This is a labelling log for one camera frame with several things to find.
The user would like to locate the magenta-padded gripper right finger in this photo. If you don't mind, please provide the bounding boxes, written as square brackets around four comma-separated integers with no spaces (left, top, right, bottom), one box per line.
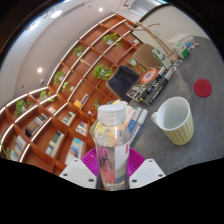
[125,147,167,190]

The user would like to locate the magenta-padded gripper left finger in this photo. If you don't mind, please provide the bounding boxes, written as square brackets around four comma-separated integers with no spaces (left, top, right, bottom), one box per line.
[59,147,101,190]

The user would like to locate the clear plastic drink bottle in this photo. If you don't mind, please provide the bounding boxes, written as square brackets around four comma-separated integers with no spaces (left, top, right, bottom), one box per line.
[92,103,132,192]

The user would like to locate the stack of pale books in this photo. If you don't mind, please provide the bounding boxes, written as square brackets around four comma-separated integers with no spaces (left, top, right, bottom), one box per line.
[111,99,150,148]

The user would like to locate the yellow striped white mug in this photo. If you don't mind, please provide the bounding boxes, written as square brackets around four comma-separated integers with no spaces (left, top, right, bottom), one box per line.
[151,96,195,146]

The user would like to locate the orange wooden shelf unit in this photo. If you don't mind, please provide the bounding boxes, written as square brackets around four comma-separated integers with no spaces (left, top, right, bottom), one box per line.
[0,13,145,175]

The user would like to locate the dark blue fabric bin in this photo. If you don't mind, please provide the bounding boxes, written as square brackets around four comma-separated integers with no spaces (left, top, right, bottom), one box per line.
[106,64,141,104]

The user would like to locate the flat round red coaster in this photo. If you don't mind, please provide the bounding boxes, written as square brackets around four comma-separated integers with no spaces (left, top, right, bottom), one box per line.
[193,78,213,98]

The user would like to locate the green and white carton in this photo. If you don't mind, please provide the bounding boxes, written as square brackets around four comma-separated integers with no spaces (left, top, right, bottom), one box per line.
[171,41,192,60]
[151,46,173,70]

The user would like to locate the brown cardboard box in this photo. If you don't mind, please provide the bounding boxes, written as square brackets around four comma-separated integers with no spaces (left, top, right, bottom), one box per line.
[131,43,162,70]

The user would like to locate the bare wooden branch decoration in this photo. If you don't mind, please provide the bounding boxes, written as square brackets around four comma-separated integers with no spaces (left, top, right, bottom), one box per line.
[124,21,180,64]

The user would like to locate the round ceiling lights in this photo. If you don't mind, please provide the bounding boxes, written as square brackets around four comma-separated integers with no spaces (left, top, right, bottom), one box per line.
[27,5,106,75]

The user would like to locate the ceiling air vent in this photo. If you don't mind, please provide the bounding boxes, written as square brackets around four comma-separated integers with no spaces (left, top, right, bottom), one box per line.
[127,0,164,16]

